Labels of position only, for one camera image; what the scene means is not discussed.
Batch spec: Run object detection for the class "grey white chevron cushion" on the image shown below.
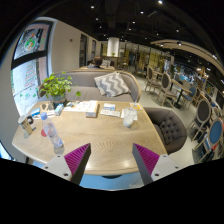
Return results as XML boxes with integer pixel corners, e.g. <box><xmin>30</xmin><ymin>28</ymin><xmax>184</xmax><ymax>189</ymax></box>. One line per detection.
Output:
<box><xmin>93</xmin><ymin>71</ymin><xmax>132</xmax><ymax>99</ymax></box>

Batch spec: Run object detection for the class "small light blue box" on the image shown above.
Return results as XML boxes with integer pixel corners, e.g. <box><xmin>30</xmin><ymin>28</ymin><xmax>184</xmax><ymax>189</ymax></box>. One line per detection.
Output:
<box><xmin>53</xmin><ymin>103</ymin><xmax>65</xmax><ymax>117</ymax></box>

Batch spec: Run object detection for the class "grey curved sofa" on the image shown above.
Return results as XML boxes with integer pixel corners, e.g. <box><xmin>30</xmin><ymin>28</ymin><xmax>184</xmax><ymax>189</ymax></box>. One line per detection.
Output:
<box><xmin>37</xmin><ymin>69</ymin><xmax>143</xmax><ymax>103</ymax></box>

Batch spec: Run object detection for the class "window with festive decals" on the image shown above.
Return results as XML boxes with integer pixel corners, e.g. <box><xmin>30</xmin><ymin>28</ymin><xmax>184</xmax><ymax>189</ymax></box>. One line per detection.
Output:
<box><xmin>9</xmin><ymin>19</ymin><xmax>55</xmax><ymax>108</ymax></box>

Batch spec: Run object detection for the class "person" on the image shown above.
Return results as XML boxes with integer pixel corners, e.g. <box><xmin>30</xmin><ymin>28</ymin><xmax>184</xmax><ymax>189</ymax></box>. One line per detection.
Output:
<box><xmin>86</xmin><ymin>55</ymin><xmax>104</xmax><ymax>70</ymax></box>

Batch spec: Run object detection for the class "brown paper sheet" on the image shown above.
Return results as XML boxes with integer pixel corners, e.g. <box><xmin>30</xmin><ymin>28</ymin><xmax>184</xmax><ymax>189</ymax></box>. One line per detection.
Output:
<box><xmin>39</xmin><ymin>101</ymin><xmax>56</xmax><ymax>113</ymax></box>

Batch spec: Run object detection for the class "white printed leaflet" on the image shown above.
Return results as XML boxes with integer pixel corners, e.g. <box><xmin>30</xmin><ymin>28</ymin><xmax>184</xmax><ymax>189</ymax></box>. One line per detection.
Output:
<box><xmin>62</xmin><ymin>100</ymin><xmax>91</xmax><ymax>113</ymax></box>

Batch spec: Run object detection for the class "clear blue-capped water bottle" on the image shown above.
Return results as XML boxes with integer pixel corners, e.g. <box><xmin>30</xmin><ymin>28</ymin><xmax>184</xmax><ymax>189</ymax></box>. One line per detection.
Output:
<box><xmin>40</xmin><ymin>111</ymin><xmax>66</xmax><ymax>155</ymax></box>

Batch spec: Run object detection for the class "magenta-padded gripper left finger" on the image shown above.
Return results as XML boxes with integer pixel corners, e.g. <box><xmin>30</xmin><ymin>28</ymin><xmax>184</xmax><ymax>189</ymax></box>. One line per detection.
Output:
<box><xmin>41</xmin><ymin>143</ymin><xmax>92</xmax><ymax>186</ymax></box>

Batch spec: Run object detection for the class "group of dining chairs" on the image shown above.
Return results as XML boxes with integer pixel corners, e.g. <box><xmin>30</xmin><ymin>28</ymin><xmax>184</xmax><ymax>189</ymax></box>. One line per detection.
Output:
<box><xmin>143</xmin><ymin>64</ymin><xmax>224</xmax><ymax>164</ymax></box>

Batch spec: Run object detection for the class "clear plastic cup with straw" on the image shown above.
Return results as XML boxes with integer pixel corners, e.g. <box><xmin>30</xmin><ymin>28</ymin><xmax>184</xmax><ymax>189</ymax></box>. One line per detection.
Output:
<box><xmin>122</xmin><ymin>101</ymin><xmax>139</xmax><ymax>129</ymax></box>

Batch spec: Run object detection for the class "white printed mug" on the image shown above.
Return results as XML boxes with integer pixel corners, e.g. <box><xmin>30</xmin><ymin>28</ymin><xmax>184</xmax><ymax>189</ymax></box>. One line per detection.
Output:
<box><xmin>17</xmin><ymin>114</ymin><xmax>36</xmax><ymax>136</ymax></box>

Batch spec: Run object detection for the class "dark grey tufted armchair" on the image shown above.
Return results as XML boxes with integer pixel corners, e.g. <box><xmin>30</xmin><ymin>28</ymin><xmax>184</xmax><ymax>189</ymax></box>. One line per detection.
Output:
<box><xmin>143</xmin><ymin>106</ymin><xmax>189</xmax><ymax>155</ymax></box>

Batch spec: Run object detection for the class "potted green plant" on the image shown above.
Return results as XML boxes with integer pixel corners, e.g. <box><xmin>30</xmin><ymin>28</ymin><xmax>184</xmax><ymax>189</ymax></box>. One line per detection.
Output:
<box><xmin>39</xmin><ymin>71</ymin><xmax>82</xmax><ymax>103</ymax></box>

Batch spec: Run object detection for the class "white orange cardboard box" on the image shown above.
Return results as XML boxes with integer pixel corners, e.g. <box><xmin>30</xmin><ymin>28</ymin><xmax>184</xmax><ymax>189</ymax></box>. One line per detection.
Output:
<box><xmin>84</xmin><ymin>99</ymin><xmax>100</xmax><ymax>119</ymax></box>

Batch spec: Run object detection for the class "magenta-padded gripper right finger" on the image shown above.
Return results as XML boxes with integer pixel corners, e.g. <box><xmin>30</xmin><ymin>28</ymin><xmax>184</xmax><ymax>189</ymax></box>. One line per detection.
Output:
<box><xmin>131</xmin><ymin>143</ymin><xmax>184</xmax><ymax>186</ymax></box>

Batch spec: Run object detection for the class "blue white booklet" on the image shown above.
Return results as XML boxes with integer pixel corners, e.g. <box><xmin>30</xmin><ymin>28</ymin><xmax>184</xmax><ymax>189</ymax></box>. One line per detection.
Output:
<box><xmin>99</xmin><ymin>102</ymin><xmax>121</xmax><ymax>119</ymax></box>

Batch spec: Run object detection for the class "group of ceiling lights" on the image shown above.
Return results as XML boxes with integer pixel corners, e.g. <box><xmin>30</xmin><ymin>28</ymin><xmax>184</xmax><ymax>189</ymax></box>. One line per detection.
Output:
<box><xmin>87</xmin><ymin>0</ymin><xmax>221</xmax><ymax>62</ymax></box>

